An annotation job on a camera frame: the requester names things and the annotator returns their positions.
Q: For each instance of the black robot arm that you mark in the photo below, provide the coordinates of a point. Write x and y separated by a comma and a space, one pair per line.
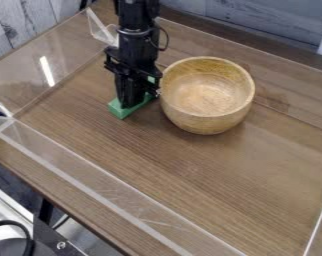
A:
137, 14

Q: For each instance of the light wooden bowl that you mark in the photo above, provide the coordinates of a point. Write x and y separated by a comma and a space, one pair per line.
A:
206, 94

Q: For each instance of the black table leg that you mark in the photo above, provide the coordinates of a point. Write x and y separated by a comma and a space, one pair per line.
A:
45, 211

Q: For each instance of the black metal table bracket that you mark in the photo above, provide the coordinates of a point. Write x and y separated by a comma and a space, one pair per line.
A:
49, 243

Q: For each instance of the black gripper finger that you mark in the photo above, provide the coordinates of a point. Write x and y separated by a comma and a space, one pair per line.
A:
121, 81
136, 90

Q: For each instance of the clear acrylic tray enclosure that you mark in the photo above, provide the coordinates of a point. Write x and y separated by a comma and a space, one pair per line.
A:
159, 191

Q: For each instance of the green rectangular block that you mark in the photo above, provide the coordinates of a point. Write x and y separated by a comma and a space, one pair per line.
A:
120, 112

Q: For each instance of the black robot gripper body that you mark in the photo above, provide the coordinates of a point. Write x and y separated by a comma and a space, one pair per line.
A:
133, 56

